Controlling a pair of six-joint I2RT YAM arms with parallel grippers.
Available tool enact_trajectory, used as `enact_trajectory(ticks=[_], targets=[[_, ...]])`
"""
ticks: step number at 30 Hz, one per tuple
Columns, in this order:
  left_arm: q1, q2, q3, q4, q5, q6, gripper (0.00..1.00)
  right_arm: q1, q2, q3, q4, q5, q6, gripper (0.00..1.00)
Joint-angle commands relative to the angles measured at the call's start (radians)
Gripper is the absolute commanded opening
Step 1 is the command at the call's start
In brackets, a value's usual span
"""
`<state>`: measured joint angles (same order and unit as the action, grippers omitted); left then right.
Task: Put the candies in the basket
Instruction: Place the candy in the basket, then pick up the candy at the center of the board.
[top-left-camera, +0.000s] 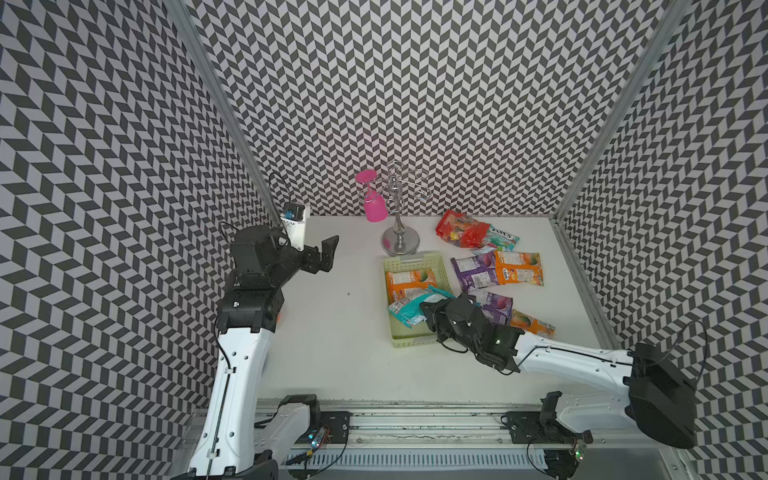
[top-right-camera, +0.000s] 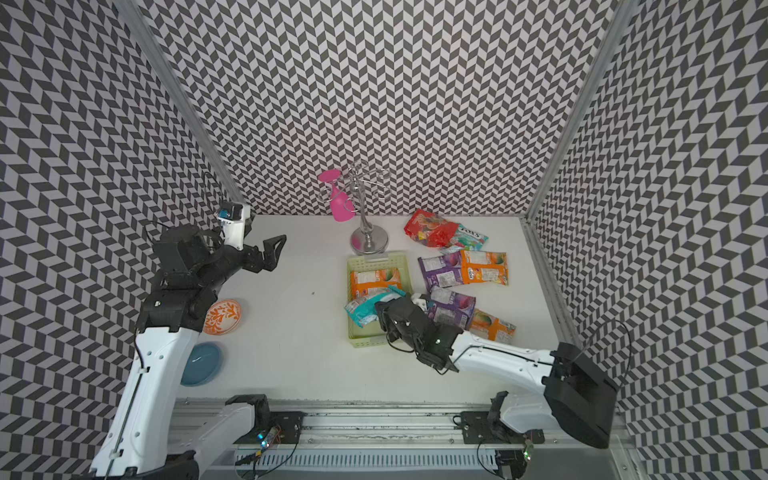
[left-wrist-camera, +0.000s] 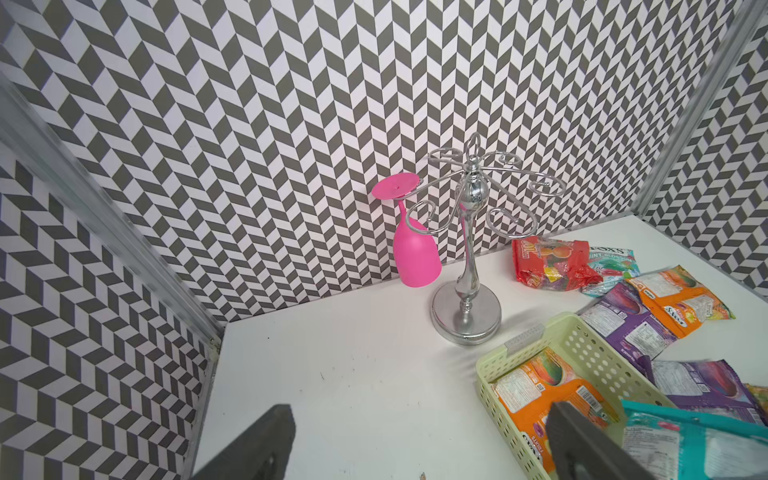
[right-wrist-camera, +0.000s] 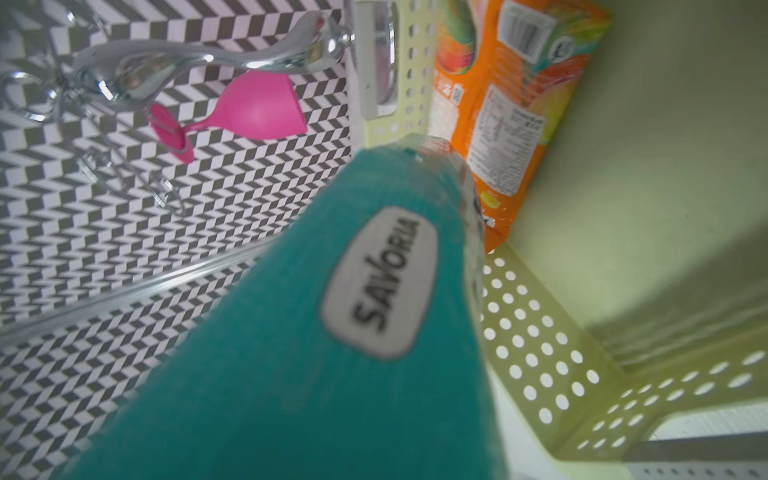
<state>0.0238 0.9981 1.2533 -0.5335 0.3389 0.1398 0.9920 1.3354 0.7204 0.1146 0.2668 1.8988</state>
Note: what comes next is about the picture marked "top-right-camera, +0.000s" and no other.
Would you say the light green plastic basket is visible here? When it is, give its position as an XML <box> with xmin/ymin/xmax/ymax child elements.
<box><xmin>344</xmin><ymin>252</ymin><xmax>413</xmax><ymax>348</ymax></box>

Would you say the teal candy bag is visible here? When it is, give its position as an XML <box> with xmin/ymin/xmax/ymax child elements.
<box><xmin>344</xmin><ymin>286</ymin><xmax>406</xmax><ymax>327</ymax></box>

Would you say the orange yellow Fox's candy bag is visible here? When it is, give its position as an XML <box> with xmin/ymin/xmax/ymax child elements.
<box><xmin>350</xmin><ymin>268</ymin><xmax>402</xmax><ymax>299</ymax></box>

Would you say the purple candy bag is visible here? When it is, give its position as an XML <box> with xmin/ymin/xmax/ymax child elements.
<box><xmin>418</xmin><ymin>252</ymin><xmax>464</xmax><ymax>292</ymax></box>
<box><xmin>427</xmin><ymin>287</ymin><xmax>476</xmax><ymax>330</ymax></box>

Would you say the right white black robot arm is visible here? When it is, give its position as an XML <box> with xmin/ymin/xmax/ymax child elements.
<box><xmin>375</xmin><ymin>297</ymin><xmax>619</xmax><ymax>449</ymax></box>

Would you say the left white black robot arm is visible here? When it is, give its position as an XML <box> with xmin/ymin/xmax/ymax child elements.
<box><xmin>84</xmin><ymin>221</ymin><xmax>287</xmax><ymax>479</ymax></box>

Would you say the orange patterned bowl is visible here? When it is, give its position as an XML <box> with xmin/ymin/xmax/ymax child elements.
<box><xmin>203</xmin><ymin>299</ymin><xmax>242</xmax><ymax>336</ymax></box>

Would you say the pink plastic wine glass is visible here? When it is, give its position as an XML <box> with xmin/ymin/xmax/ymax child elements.
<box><xmin>318</xmin><ymin>169</ymin><xmax>356</xmax><ymax>222</ymax></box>

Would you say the orange candy bag lower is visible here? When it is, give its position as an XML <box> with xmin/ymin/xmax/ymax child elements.
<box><xmin>468</xmin><ymin>309</ymin><xmax>516</xmax><ymax>345</ymax></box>

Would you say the silver metal glass rack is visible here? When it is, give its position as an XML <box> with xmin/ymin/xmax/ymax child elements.
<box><xmin>346</xmin><ymin>164</ymin><xmax>389</xmax><ymax>256</ymax></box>

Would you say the orange candy bag upper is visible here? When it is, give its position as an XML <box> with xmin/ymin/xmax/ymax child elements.
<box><xmin>461</xmin><ymin>250</ymin><xmax>509</xmax><ymax>285</ymax></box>

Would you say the red candy bag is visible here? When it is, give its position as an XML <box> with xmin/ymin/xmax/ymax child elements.
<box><xmin>404</xmin><ymin>209</ymin><xmax>459</xmax><ymax>248</ymax></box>

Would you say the green Fox's candy bag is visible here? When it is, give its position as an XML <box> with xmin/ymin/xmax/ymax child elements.
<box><xmin>449</xmin><ymin>224</ymin><xmax>488</xmax><ymax>251</ymax></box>

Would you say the blue plate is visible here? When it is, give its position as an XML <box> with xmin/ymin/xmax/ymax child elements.
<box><xmin>180</xmin><ymin>342</ymin><xmax>224</xmax><ymax>387</ymax></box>

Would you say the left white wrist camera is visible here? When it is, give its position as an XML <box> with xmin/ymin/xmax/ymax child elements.
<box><xmin>217</xmin><ymin>202</ymin><xmax>252</xmax><ymax>251</ymax></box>

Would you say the aluminium front rail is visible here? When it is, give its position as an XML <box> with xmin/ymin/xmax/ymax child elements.
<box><xmin>131</xmin><ymin>404</ymin><xmax>637</xmax><ymax>451</ymax></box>

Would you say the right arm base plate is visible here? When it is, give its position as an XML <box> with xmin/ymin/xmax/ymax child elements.
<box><xmin>452</xmin><ymin>411</ymin><xmax>545</xmax><ymax>445</ymax></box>

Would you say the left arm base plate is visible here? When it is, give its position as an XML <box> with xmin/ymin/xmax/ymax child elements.
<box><xmin>234</xmin><ymin>411</ymin><xmax>306</xmax><ymax>446</ymax></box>

